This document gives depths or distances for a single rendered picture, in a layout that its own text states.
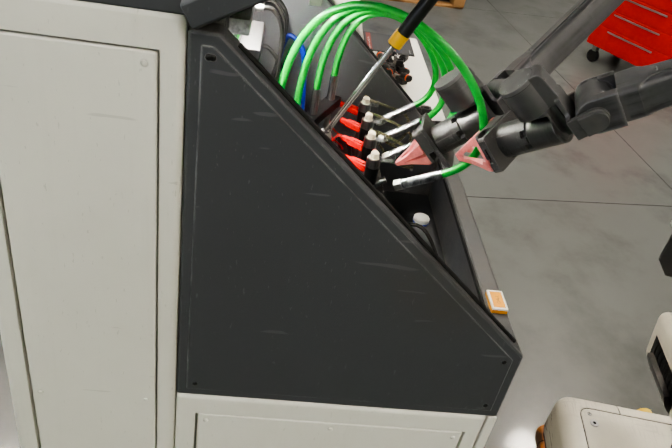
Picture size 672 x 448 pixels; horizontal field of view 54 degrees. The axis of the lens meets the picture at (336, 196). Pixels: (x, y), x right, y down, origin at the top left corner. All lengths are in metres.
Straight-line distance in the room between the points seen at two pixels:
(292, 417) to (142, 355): 0.29
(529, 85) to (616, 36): 4.60
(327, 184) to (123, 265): 0.33
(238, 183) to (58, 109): 0.25
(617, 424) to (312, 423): 1.13
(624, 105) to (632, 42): 4.52
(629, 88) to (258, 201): 0.54
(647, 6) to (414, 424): 4.52
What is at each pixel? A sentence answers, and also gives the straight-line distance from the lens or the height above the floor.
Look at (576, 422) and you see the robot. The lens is 2.11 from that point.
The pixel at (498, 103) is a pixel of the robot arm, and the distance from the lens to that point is 1.23.
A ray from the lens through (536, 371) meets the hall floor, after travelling 2.60.
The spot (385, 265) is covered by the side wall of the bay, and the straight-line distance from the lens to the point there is 1.01.
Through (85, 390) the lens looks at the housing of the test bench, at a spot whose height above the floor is 0.78.
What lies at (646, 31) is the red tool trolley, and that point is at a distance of 5.47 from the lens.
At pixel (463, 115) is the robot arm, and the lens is 1.24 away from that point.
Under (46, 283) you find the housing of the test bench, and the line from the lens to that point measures 1.10.
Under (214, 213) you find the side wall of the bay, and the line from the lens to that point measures 0.95.
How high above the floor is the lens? 1.75
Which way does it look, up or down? 34 degrees down
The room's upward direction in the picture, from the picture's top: 11 degrees clockwise
